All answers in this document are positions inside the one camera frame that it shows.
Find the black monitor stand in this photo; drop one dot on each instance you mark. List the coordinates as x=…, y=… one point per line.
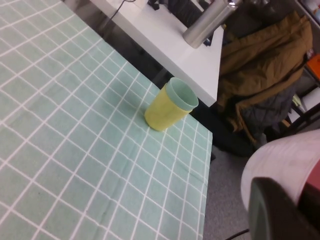
x=153, y=5

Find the white desk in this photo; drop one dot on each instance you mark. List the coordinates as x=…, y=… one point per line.
x=162, y=42

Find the black chair with jacket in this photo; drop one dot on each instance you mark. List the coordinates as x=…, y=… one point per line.
x=237, y=25

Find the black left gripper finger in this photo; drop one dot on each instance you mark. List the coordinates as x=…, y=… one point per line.
x=270, y=215

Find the silver metal bottle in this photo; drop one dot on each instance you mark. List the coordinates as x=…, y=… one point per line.
x=205, y=25

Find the green plastic cup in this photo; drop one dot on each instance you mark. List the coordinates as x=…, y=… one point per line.
x=185, y=92

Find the black keyboard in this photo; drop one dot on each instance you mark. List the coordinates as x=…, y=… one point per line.
x=185, y=10

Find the pink plastic cup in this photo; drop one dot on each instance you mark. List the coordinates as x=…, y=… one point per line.
x=275, y=160

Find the orange box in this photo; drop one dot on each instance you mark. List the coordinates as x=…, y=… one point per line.
x=315, y=66

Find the yellow plastic cup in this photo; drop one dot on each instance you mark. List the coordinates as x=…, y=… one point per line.
x=162, y=112

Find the black office chair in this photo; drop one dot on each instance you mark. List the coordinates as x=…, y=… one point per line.
x=305, y=117

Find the brown jacket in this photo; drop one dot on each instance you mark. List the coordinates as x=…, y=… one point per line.
x=262, y=62

